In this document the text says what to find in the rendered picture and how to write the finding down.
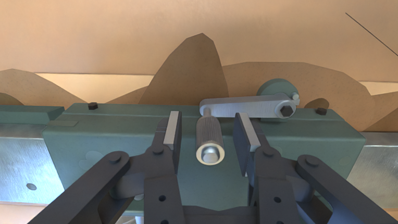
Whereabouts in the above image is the silver lever with knurled handle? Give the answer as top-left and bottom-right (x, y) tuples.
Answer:
(195, 92), (301, 166)

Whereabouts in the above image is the green lathe tailstock body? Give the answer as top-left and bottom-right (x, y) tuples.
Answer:
(42, 78), (366, 216)

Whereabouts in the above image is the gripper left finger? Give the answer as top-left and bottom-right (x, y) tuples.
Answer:
(27, 110), (187, 224)

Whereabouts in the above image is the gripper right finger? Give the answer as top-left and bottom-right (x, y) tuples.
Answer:
(232, 112), (398, 224)

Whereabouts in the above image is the silver lathe bed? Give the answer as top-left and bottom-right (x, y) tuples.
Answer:
(0, 122), (398, 209)

